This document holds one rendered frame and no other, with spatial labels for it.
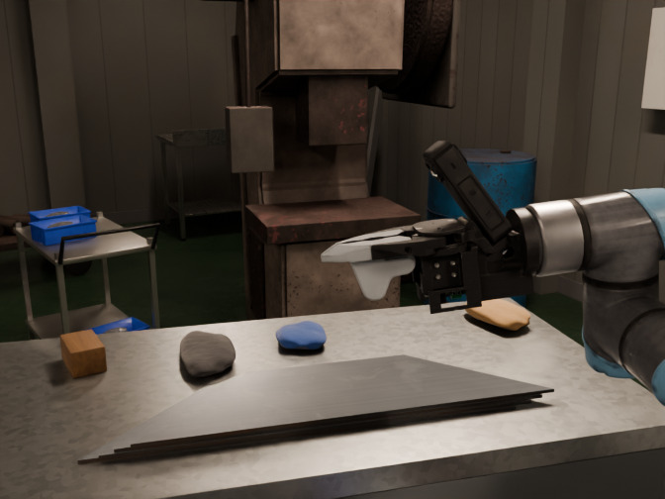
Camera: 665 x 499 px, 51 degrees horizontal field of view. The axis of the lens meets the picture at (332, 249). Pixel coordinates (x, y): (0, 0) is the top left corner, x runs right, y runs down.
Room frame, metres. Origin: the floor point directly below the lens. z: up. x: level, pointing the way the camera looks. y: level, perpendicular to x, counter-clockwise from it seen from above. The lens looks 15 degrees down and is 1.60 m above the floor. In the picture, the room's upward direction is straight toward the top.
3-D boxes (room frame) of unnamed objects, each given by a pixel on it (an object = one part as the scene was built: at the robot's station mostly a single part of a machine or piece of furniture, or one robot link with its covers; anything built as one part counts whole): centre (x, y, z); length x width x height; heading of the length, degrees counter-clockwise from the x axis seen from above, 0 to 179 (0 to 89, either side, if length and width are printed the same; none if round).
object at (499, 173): (4.37, -0.94, 0.51); 0.68 x 0.68 x 1.02
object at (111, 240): (3.34, 1.24, 0.43); 0.92 x 0.54 x 0.86; 32
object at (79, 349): (1.18, 0.46, 1.07); 0.10 x 0.06 x 0.05; 31
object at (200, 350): (1.21, 0.24, 1.06); 0.20 x 0.10 x 0.03; 16
